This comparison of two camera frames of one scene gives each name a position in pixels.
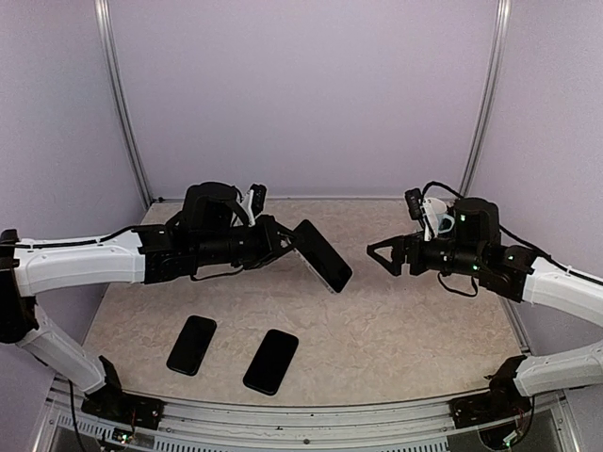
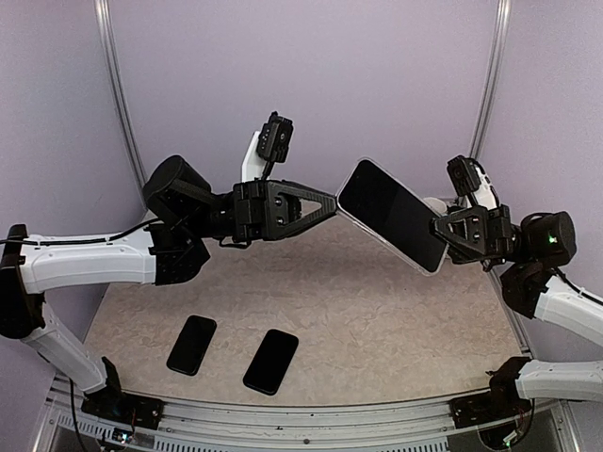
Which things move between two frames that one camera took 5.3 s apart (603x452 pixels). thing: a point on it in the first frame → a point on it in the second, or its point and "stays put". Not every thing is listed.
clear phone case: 320,257 → 394,213
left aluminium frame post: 119,97 stays put
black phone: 188,352 stays put
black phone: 267,371 stays put
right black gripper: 414,241 → 476,232
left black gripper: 271,231 → 271,207
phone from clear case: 321,256 → 395,213
